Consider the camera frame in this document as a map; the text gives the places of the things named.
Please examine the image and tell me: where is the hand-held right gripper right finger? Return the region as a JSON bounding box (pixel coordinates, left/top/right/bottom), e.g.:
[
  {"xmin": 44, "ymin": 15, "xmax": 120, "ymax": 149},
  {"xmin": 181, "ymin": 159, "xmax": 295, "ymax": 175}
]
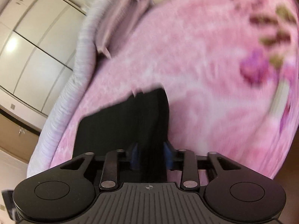
[{"xmin": 164, "ymin": 141, "xmax": 244, "ymax": 190}]

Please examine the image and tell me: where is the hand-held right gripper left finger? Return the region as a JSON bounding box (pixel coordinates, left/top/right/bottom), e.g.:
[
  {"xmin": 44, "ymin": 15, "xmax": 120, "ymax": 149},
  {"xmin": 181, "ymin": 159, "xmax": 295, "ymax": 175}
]
[{"xmin": 56, "ymin": 143, "xmax": 141, "ymax": 190}]

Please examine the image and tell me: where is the black garment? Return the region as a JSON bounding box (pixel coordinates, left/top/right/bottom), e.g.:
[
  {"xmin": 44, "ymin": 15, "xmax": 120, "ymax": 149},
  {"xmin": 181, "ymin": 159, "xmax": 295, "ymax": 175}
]
[{"xmin": 73, "ymin": 87, "xmax": 171, "ymax": 184}]

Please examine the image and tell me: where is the pink rose-patterned blanket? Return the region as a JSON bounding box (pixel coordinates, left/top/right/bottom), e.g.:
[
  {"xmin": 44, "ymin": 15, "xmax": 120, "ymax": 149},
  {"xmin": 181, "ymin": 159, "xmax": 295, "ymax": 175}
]
[{"xmin": 48, "ymin": 0, "xmax": 299, "ymax": 181}]

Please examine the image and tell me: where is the grey striped bedsheet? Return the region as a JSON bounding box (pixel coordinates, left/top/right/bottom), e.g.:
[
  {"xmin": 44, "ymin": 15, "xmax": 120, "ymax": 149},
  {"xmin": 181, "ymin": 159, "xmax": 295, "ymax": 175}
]
[{"xmin": 27, "ymin": 0, "xmax": 122, "ymax": 178}]

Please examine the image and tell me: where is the mauve cloth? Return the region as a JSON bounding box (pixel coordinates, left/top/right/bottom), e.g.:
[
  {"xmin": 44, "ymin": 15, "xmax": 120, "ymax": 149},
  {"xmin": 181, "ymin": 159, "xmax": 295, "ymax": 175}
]
[{"xmin": 95, "ymin": 0, "xmax": 155, "ymax": 59}]

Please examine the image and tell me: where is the cream wardrobe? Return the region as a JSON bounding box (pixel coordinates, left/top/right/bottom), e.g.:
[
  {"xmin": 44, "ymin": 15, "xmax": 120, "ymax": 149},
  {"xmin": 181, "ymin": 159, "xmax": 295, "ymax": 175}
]
[{"xmin": 0, "ymin": 0, "xmax": 87, "ymax": 117}]

